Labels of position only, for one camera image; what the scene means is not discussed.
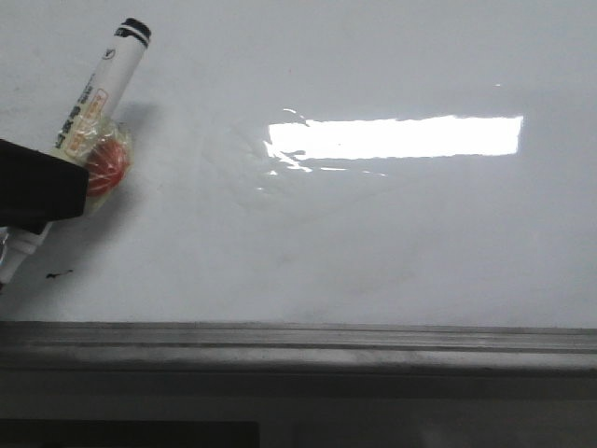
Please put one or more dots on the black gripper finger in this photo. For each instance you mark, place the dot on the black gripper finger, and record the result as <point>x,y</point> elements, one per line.
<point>37,188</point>

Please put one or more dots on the red magnet taped to marker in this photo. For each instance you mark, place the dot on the red magnet taped to marker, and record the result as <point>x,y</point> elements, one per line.
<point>108,164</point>

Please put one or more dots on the black and white whiteboard marker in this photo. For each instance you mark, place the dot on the black and white whiteboard marker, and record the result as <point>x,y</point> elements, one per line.
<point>80,131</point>

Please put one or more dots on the white whiteboard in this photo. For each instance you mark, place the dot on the white whiteboard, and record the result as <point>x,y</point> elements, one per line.
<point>379,162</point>

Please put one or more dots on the grey aluminium whiteboard frame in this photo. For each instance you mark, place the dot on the grey aluminium whiteboard frame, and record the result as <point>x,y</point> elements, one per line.
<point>244,347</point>

